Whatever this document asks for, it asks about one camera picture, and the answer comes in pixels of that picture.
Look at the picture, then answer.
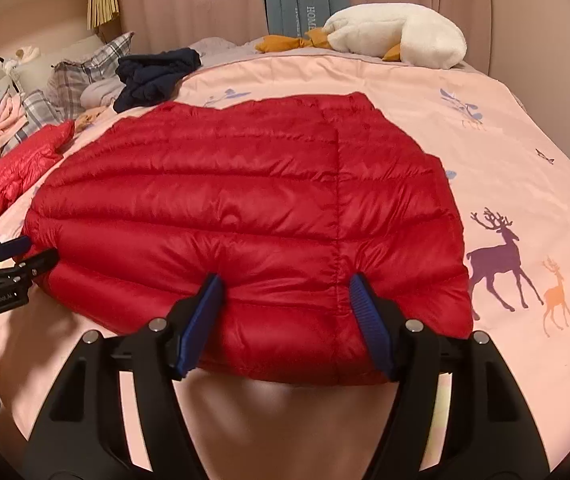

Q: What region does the small orange cloth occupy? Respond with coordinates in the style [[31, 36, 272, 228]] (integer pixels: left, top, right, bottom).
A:
[[74, 106, 116, 134]]

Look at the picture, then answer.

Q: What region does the red quilted down jacket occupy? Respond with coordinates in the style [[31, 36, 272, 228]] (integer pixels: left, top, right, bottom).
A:
[[22, 93, 472, 386]]

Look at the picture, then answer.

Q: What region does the yellow tassel hanging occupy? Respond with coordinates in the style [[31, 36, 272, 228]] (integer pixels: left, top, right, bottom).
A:
[[86, 0, 120, 29]]

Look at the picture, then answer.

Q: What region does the white goose plush toy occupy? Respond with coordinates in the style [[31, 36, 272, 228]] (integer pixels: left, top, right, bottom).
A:
[[256, 3, 467, 70]]

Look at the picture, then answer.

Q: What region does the grey folded blanket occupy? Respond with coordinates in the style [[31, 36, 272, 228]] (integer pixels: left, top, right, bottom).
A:
[[80, 77, 125, 110]]

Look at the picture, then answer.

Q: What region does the navy blue folded garment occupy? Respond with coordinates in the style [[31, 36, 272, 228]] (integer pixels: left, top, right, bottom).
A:
[[114, 48, 201, 113]]

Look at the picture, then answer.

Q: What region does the plaid grey pillow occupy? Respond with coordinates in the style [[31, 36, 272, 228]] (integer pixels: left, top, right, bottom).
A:
[[0, 32, 134, 156]]

